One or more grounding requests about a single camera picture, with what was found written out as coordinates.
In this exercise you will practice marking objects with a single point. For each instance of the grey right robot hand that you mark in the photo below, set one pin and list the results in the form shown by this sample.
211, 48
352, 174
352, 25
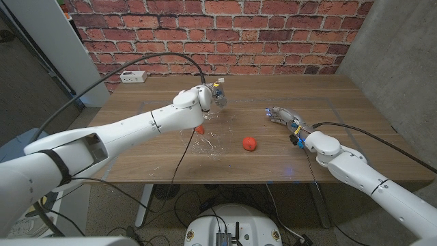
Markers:
290, 119

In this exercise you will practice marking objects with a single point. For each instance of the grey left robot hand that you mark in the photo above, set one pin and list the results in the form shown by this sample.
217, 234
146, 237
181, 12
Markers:
219, 94

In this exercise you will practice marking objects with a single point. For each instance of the clear plastic wrap sheet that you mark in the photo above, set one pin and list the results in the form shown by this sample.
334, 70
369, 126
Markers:
211, 143

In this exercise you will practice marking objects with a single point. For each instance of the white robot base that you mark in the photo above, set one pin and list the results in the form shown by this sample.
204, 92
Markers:
252, 225

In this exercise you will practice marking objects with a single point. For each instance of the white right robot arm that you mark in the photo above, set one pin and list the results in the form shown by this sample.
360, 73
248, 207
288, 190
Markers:
358, 171

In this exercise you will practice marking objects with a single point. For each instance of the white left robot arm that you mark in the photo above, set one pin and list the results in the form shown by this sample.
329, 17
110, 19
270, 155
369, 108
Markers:
136, 131

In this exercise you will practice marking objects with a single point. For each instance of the red toy ball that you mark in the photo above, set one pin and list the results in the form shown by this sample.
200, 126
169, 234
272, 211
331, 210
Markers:
249, 143

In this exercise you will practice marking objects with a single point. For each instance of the red brick printed backdrop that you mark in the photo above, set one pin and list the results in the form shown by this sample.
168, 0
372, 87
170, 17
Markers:
239, 34

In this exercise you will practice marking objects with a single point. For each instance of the white power outlet box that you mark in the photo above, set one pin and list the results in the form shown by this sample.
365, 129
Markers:
133, 77

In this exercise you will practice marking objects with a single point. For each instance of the grey table leg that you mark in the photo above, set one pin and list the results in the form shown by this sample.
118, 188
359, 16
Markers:
321, 212

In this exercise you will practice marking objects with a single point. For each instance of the black ribbed round disc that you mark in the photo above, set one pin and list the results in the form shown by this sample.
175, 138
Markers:
164, 193

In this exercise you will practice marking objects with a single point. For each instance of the black floor power adapter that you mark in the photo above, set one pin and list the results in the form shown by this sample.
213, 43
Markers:
304, 240

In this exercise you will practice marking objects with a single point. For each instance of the white table leg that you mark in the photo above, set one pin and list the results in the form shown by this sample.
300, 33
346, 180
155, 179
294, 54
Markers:
143, 208

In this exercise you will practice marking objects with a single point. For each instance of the white pillar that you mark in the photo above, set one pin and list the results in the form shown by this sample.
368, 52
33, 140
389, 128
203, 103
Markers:
51, 41

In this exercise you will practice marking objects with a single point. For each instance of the white robot torso edge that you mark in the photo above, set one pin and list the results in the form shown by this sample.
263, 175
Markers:
68, 242

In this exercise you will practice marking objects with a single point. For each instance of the blue bin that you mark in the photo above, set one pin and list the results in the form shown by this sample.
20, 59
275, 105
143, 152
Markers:
13, 150

